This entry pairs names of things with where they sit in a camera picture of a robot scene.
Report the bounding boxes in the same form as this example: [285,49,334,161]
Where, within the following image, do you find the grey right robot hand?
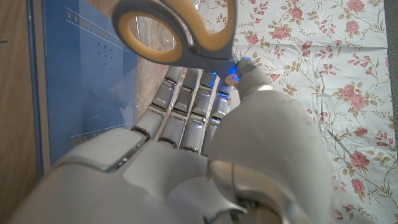
[4,57,335,224]

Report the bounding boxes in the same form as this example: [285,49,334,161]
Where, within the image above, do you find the yellow grey handled scissors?
[111,0,239,86]

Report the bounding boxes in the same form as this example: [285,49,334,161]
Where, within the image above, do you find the blue notebook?
[26,0,139,180]

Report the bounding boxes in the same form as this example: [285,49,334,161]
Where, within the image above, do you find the floral print backdrop cloth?
[192,0,398,224]

